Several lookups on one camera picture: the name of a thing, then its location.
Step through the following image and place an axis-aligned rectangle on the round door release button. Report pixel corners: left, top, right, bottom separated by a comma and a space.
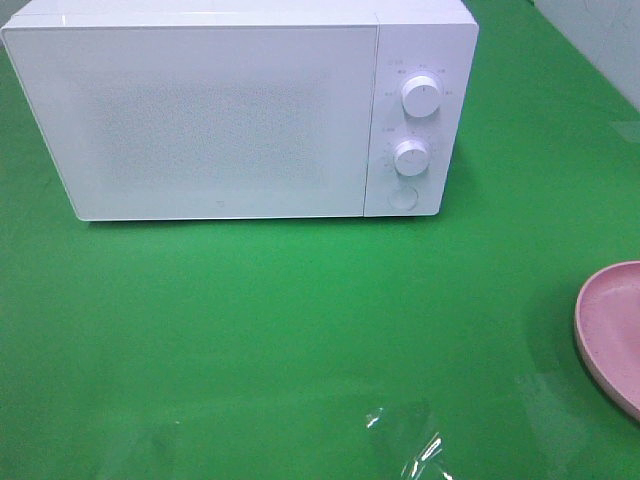
388, 186, 419, 211

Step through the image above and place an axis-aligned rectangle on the pink round plate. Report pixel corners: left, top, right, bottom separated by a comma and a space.
574, 260, 639, 420

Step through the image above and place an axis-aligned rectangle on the white microwave door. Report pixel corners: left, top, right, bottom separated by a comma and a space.
4, 26, 377, 221

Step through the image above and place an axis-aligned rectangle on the lower white control knob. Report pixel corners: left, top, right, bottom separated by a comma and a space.
394, 140, 430, 177

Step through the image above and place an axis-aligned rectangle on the white control knob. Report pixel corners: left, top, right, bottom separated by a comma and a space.
401, 72, 443, 118
394, 140, 430, 177

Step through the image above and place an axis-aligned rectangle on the upper white control knob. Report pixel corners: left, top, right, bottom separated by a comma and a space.
401, 72, 443, 118

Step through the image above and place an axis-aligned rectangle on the white microwave oven body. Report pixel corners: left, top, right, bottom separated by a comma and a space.
1, 1, 479, 217

